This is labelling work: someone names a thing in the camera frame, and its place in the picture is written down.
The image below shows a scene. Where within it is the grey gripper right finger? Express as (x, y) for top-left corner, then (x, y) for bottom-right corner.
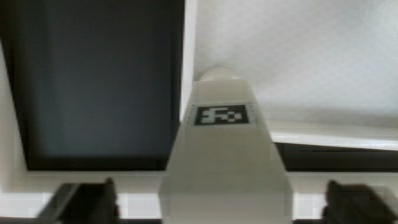
(321, 181), (398, 224)

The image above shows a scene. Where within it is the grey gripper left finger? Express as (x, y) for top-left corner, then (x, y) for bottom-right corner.
(33, 179), (118, 224)

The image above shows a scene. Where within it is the white desk leg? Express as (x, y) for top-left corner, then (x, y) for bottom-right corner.
(157, 67), (293, 224)

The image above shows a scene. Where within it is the white desk top tray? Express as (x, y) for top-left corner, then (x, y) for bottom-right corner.
(182, 0), (398, 151)

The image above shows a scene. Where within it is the white front fence bar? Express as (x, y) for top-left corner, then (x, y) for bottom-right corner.
(0, 172), (398, 219)

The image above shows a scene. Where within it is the white left fence block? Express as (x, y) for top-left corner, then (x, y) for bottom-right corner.
(0, 41), (26, 194)

